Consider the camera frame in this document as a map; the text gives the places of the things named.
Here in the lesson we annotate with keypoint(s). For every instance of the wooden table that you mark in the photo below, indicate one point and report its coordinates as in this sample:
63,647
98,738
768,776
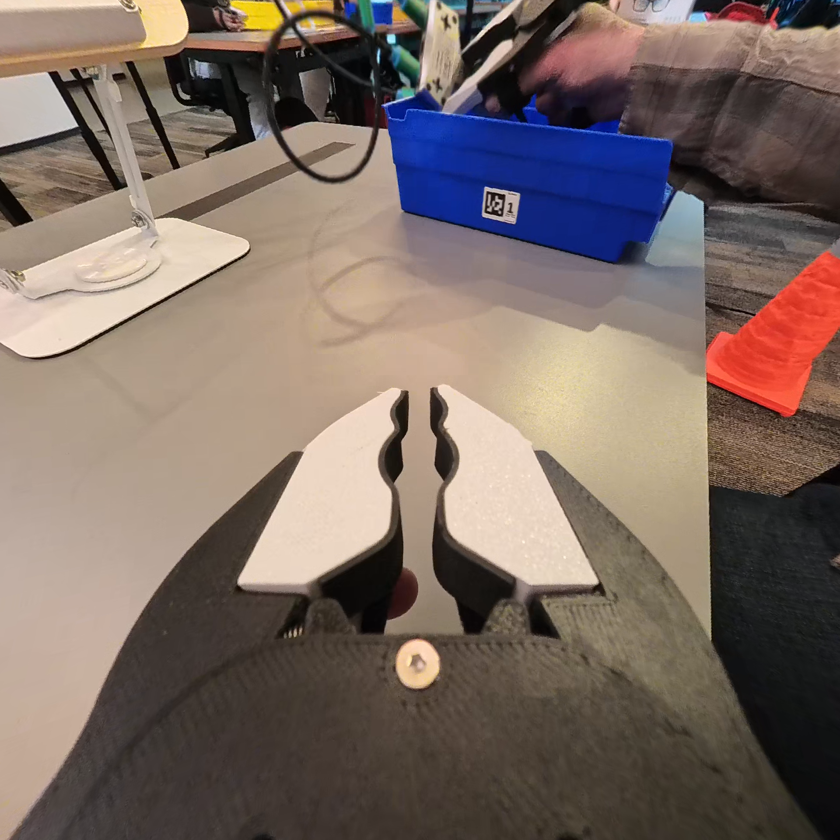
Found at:
262,43

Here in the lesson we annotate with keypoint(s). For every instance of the blue plastic bin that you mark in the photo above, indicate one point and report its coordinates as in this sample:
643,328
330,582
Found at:
558,170

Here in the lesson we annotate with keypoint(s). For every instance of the person's right hand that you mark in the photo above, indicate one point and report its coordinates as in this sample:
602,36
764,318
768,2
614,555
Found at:
584,72

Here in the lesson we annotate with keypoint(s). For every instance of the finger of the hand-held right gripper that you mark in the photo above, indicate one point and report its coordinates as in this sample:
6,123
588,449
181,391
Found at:
476,88

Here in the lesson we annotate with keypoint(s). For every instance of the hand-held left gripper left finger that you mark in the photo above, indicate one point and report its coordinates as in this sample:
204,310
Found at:
328,512

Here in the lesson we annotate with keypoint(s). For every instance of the person's right forearm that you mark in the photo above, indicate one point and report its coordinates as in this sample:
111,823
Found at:
735,98

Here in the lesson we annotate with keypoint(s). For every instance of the black metal table frame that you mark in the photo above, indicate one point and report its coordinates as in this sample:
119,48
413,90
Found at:
157,131

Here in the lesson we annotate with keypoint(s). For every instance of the orange traffic cone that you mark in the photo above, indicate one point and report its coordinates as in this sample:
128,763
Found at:
781,341

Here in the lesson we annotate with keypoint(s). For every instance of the yellow storage box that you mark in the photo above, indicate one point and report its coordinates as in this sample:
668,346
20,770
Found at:
262,13

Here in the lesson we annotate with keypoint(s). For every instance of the person's dark clothing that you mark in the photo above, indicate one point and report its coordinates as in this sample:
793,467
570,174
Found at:
774,656

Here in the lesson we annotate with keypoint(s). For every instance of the white tilting stand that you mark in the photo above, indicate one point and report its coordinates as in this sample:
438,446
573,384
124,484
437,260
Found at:
131,275

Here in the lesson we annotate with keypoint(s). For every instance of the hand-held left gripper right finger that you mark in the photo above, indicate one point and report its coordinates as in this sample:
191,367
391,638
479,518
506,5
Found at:
512,512

